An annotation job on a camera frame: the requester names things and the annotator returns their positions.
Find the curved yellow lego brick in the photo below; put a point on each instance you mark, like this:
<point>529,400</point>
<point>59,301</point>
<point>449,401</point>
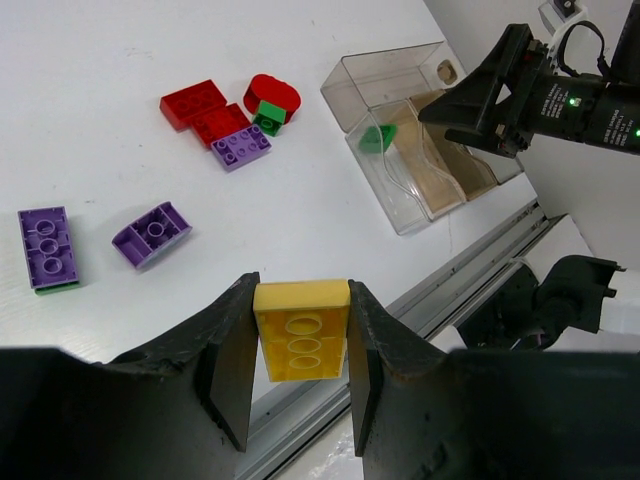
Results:
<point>303,328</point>

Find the small purple lego plate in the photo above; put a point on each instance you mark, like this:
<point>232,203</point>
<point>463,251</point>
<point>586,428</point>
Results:
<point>240,148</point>

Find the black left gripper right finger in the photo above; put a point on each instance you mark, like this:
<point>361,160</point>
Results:
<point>520,415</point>

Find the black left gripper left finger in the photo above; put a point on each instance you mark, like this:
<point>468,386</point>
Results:
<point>176,407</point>

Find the small curved green brick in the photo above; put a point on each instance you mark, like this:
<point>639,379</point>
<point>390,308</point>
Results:
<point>377,139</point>

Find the green square lego brick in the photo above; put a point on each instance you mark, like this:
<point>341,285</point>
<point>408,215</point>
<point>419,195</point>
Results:
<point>269,118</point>

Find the green plate under purple brick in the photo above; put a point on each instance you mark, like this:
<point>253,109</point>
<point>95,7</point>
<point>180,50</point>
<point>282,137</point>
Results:
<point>57,290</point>

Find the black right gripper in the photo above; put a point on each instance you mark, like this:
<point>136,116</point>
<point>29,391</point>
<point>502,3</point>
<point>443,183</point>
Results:
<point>577,108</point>

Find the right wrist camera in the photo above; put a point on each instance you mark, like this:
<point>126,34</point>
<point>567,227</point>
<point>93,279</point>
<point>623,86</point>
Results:
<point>556,14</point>

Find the red lego brick near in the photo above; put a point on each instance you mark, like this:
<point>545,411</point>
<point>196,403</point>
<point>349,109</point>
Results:
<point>219,123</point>

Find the flat purple lego brick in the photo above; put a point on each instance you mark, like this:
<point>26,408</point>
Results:
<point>48,248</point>

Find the red lego brick far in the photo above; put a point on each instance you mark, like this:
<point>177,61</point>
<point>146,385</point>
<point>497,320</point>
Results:
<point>182,106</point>

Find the clear plastic bin rear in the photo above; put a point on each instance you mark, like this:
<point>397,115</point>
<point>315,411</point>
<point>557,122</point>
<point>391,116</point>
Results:
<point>362,81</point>

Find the clear plastic bin middle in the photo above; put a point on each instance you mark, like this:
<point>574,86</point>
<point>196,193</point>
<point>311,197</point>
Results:
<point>445,173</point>

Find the aluminium table edge rail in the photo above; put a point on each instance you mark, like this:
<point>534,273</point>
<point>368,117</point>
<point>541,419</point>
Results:
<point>370,425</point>

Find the curved purple lego brick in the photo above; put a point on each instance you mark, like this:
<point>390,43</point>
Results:
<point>151,235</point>

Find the red rounded lego brick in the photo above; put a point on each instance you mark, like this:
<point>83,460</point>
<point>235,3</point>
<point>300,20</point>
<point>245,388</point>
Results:
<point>263,87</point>

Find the clear plastic bin front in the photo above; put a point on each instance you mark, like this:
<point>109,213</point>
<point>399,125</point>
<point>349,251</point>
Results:
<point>389,180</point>

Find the right arm base joint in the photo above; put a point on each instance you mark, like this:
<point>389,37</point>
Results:
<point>585,293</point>

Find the clear plastic bin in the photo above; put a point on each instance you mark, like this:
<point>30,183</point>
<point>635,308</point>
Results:
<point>362,81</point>
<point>445,173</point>
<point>389,180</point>

